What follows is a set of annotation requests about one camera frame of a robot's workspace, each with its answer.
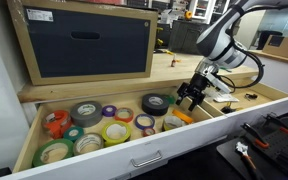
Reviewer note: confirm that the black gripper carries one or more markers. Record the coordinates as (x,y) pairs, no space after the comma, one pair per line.
(200,86)

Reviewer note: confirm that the orange masking tape roll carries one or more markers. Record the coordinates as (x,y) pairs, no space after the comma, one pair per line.
(183,116)

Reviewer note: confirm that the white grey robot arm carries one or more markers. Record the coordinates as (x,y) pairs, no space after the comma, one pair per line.
(217,40)

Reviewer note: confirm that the small green tape roll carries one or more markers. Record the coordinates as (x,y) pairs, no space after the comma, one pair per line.
(171,99)

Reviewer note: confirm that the white yellow tape roll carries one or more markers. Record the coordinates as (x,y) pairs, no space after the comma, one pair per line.
(166,126)

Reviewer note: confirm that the white wooden drawer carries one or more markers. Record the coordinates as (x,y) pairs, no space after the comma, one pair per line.
(184,140)

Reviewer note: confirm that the black tape roll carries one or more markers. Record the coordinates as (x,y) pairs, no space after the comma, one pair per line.
(147,108)

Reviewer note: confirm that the blue tape roll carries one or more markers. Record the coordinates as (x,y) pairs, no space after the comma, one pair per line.
(144,128)

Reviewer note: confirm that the tiny red tape roll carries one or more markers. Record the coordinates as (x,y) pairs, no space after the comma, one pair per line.
(143,132)

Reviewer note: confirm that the red orange tape roll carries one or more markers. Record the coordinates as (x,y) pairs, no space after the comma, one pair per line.
(124,120)

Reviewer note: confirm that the yellow green tape roll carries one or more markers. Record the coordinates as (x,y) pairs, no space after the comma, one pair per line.
(115,142)

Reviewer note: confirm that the small purple tape roll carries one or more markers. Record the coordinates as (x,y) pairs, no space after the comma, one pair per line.
(104,113)

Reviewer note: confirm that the clear packing tape roll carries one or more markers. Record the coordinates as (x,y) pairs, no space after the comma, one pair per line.
(79,150)

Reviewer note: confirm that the teal tape roll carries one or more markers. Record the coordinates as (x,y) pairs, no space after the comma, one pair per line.
(67,137)

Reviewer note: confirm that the large green tape roll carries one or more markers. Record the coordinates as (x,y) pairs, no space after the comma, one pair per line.
(37,158)

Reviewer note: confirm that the red capped glue bottle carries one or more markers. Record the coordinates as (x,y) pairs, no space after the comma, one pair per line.
(173,63)

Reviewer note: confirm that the silver foil bag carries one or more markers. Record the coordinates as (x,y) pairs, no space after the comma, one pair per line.
(227,98)

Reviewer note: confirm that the small yellow clip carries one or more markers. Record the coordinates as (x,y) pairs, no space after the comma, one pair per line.
(178,61)

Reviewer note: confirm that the black yellow spring clamp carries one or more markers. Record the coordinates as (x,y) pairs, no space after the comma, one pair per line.
(228,109)

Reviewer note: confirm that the black mat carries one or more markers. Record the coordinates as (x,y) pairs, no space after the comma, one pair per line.
(230,155)

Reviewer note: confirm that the black orange spring clamp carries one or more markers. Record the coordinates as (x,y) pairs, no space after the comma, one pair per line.
(277,122)
(255,136)

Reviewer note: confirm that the yellow round object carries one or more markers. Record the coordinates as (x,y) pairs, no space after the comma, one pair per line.
(188,15)

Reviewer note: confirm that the white shelf cabinet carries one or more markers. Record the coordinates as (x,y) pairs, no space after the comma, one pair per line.
(200,10)

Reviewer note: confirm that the wood topped white counter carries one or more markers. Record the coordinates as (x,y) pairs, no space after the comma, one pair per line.
(277,71)

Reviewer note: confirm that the dark chair backrest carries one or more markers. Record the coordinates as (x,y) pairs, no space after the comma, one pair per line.
(269,38)

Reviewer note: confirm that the plain cardboard box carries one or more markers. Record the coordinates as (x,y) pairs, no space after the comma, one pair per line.
(285,46)

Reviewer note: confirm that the cardboard box with dark panel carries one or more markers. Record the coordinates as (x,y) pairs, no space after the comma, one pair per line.
(84,56)

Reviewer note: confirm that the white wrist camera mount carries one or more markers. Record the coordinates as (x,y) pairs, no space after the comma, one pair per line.
(220,83)

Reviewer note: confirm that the grey duct tape roll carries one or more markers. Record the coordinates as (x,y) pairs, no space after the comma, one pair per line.
(79,118)

